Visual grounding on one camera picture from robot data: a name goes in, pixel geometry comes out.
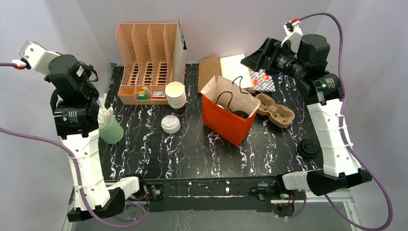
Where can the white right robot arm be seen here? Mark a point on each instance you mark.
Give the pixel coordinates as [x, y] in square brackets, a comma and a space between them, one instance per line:
[341, 170]

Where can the brown pulp cup carrier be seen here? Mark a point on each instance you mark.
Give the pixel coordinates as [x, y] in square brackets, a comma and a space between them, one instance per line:
[279, 115]

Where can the green stamp box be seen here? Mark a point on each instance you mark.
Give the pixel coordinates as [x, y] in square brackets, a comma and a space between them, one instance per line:
[142, 96]

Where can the red white staple box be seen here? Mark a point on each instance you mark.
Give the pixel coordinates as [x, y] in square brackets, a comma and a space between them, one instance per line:
[158, 95]

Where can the white wrapped straws bundle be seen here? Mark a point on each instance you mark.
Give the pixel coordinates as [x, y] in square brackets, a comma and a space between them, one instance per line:
[105, 114]

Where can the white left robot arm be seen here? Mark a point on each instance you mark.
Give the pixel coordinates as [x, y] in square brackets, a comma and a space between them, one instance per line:
[92, 196]

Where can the black plastic cup lid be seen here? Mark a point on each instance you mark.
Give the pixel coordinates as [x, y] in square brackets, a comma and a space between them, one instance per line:
[241, 114]

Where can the orange paper bag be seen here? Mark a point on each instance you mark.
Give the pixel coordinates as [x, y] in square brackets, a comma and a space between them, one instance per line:
[220, 90]

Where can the white plastic cup lid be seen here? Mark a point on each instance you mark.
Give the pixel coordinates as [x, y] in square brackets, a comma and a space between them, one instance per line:
[223, 107]

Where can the pink desk organizer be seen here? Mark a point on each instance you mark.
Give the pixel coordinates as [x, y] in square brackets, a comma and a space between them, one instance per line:
[153, 55]

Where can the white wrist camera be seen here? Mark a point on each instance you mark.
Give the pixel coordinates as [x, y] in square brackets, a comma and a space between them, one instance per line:
[293, 33]
[35, 57]

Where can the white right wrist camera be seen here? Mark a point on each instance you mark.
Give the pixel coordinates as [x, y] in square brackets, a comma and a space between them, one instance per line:
[293, 33]

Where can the green paper cup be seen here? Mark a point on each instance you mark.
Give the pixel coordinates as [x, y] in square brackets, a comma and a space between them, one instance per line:
[112, 132]

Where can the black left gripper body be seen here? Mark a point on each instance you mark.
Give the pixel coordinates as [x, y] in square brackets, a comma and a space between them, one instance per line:
[74, 102]

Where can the stack of white paper cups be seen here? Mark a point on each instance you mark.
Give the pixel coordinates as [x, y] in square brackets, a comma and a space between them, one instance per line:
[175, 94]

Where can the white lid stack upper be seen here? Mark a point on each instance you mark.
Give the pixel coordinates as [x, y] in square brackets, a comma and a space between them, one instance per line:
[170, 124]

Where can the blue checkered paper bag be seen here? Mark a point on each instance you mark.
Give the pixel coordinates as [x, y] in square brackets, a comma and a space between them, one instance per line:
[261, 82]

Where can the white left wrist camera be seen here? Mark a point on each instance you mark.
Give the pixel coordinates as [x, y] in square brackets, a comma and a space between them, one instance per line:
[35, 57]

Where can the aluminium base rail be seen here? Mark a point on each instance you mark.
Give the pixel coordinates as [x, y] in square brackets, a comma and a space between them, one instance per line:
[157, 191]

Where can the cream paper bag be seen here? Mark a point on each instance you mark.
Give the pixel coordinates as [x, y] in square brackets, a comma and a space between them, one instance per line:
[231, 68]

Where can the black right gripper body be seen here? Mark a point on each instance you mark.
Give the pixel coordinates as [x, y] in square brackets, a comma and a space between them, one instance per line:
[267, 53]

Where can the translucent white bottle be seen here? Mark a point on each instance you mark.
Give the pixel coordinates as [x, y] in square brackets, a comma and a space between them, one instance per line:
[146, 89]

